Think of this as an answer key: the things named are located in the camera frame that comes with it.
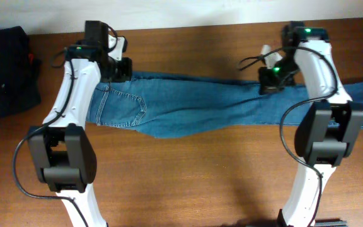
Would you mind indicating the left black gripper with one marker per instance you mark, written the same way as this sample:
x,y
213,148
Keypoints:
x,y
128,72

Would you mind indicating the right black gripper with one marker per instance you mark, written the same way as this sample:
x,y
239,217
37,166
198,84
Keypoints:
x,y
268,86

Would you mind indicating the blue denim jeans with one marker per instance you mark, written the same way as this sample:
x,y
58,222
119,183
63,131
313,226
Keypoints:
x,y
166,106

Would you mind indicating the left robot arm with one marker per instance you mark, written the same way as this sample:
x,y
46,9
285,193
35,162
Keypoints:
x,y
62,154

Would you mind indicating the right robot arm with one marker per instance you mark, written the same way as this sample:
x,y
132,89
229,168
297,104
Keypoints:
x,y
328,131

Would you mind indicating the black folded garment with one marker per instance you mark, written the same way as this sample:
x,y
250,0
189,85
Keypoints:
x,y
19,71

